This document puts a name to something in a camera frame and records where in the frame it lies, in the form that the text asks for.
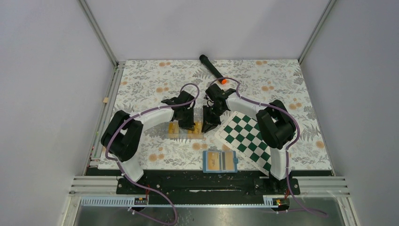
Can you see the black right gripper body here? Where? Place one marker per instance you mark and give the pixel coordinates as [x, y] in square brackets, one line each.
[212, 114]

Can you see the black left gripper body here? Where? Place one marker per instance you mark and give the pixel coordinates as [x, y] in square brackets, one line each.
[187, 121]

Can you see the clear box with orange cards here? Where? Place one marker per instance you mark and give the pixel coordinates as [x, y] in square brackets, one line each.
[173, 131]

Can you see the orange credit card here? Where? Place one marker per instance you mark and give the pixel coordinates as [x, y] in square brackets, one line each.
[228, 161]
[213, 163]

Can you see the blue card holder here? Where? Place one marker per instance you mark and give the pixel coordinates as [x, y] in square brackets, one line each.
[221, 159]

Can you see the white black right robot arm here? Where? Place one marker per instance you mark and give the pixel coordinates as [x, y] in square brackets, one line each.
[276, 125]

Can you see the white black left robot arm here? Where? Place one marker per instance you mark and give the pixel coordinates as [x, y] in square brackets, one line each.
[123, 134]

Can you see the floral tablecloth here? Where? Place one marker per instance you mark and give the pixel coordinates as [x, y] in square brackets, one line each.
[144, 84]

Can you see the green white checkered board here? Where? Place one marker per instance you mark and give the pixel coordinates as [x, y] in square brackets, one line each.
[241, 134]

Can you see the black marker orange tip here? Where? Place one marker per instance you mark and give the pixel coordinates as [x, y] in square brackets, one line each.
[207, 63]

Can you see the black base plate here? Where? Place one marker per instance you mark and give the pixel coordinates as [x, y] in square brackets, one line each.
[245, 182]

